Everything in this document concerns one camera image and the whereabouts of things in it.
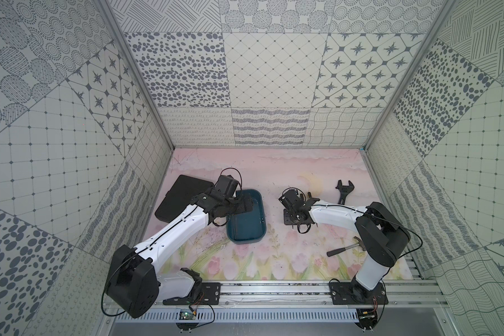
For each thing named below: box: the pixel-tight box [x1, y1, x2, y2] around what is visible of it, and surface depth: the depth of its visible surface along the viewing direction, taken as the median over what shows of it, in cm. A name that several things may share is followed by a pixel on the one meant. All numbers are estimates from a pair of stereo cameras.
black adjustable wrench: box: [335, 179, 355, 206], surface depth 104 cm
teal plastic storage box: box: [226, 189, 267, 245], surface depth 94 cm
